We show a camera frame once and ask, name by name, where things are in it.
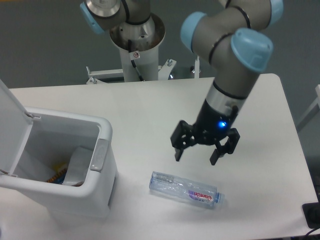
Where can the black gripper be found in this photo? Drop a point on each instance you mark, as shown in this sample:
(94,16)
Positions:
(210,128)

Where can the clear plastic water bottle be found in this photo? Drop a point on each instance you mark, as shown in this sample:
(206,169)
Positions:
(196,193)

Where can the white paper envelope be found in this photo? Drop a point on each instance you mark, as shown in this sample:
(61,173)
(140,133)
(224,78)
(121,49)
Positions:
(78,167)

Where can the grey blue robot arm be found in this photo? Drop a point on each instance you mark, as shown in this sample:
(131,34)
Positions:
(231,41)

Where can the white trash can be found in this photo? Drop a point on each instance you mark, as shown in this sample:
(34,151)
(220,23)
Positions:
(61,160)

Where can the white trash can lid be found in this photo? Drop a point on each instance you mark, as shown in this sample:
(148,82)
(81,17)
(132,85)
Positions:
(15,128)

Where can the black device at edge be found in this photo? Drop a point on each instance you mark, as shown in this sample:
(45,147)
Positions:
(312,214)

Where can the yellow wrapper in bin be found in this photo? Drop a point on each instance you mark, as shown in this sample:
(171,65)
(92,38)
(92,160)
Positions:
(60,167)

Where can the colourful snack wrapper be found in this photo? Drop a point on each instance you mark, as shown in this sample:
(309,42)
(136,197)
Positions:
(58,178)

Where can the white frame leg right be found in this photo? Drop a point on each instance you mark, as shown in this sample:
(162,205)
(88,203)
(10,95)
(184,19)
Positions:
(310,112)

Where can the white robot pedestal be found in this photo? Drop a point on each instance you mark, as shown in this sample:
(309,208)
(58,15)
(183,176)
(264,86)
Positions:
(139,42)

